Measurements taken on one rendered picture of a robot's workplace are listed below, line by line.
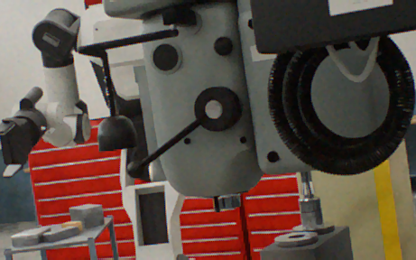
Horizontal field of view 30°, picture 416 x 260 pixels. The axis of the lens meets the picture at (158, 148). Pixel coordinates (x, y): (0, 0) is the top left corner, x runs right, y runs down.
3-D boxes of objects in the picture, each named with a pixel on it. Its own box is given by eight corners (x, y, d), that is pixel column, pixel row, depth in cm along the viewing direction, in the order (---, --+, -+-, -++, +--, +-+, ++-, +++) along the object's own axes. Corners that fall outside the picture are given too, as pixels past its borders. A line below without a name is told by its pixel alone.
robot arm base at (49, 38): (43, 41, 227) (47, 4, 223) (87, 50, 227) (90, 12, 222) (29, 57, 214) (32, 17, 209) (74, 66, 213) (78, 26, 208)
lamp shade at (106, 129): (104, 150, 146) (98, 117, 146) (141, 144, 145) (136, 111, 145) (95, 153, 139) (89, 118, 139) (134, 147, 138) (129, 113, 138)
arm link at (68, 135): (31, 139, 209) (52, 153, 227) (68, 137, 207) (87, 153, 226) (32, 101, 211) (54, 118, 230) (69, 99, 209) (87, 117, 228)
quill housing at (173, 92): (153, 206, 130) (124, 15, 129) (198, 186, 149) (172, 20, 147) (263, 195, 122) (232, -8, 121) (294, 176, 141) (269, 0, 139)
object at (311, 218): (323, 223, 171) (320, 199, 171) (324, 227, 166) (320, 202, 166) (302, 226, 172) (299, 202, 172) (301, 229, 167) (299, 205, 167)
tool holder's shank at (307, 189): (316, 196, 170) (309, 145, 170) (316, 198, 167) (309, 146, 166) (301, 198, 171) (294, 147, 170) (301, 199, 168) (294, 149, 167)
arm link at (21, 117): (-3, 170, 184) (13, 151, 195) (36, 169, 182) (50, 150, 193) (-12, 120, 179) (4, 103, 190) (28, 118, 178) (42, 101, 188)
